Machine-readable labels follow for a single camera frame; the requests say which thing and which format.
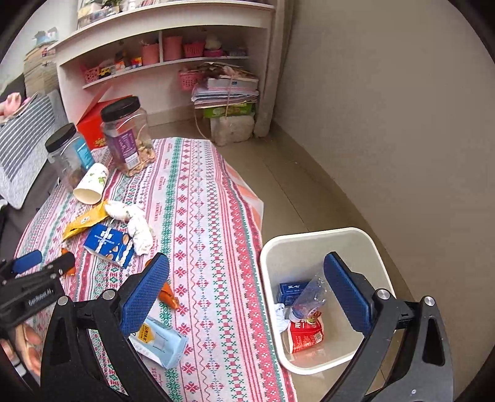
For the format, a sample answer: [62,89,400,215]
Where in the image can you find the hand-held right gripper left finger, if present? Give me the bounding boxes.
[39,253,173,402]

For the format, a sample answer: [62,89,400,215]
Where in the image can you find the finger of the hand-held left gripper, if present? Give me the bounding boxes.
[19,253,76,285]
[0,249,43,277]

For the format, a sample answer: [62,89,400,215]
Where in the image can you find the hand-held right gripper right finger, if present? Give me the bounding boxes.
[323,251,455,402]

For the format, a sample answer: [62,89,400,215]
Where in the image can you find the small orange wrapper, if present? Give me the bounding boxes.
[61,248,77,277]

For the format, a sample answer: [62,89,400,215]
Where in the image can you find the orange snack wrapper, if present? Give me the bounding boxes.
[145,260,179,310]

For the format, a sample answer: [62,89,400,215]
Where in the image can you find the yellow snack wrapper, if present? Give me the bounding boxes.
[62,200,110,241]

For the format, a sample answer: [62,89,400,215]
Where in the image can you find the blue biscuit carton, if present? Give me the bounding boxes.
[83,223,135,269]

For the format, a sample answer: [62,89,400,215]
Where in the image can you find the light blue packet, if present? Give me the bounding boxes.
[128,316,189,370]

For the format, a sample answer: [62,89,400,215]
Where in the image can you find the white waste bin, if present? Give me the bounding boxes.
[259,227,397,375]

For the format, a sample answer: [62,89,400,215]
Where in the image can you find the white floral tissue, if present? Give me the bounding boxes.
[104,200,154,256]

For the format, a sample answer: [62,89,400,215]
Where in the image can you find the white paper cup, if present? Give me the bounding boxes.
[73,162,109,204]

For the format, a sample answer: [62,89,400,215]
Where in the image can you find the person's left hand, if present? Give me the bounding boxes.
[15,323,44,380]

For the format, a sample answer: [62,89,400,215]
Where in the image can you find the clear plastic bottle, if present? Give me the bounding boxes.
[289,272,329,322]

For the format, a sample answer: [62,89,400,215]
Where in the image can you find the red carton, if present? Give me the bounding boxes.
[288,313,325,354]

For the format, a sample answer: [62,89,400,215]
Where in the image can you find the dark blue small box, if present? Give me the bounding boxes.
[276,279,313,306]

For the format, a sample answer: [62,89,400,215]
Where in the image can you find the crumpled white paper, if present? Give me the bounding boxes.
[273,303,292,333]

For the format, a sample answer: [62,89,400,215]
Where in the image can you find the dark grey sofa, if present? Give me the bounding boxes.
[0,75,78,248]

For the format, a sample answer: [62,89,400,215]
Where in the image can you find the patterned tablecloth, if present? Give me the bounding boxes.
[13,137,298,402]

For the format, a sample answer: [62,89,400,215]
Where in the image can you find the blue label plastic jar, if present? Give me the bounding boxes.
[44,123,95,192]

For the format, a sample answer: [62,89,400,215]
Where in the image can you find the striped sofa cover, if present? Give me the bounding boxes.
[0,92,58,209]

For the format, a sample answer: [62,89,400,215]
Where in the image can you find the purple label plastic jar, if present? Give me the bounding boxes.
[100,96,157,177]

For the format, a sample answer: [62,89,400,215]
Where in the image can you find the red cardboard box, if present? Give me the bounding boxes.
[76,86,117,151]

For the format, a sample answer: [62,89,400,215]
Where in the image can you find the pink plush toy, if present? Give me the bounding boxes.
[0,92,32,118]

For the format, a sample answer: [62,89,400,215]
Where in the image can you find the white bag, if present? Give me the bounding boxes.
[210,114,256,147]

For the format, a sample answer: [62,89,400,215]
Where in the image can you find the tall stack of books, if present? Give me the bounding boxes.
[23,46,60,97]

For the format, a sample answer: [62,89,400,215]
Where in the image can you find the green cardboard box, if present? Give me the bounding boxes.
[203,102,256,118]

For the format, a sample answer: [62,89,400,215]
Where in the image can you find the tied stack of papers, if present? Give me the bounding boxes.
[191,62,260,109]

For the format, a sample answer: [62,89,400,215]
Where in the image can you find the blue tissue box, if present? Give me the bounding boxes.
[33,27,58,46]

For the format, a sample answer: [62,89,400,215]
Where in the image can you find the pink pot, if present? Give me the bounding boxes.
[141,43,160,66]
[162,36,182,62]

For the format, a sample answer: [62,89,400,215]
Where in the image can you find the pale curtain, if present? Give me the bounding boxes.
[253,0,296,138]

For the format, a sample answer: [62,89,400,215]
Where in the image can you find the clear storage box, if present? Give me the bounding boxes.
[77,0,128,28]

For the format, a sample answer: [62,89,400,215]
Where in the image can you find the white and pink toy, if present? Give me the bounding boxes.
[205,35,227,58]

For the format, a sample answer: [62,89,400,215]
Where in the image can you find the white bookshelf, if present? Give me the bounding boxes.
[46,0,277,138]

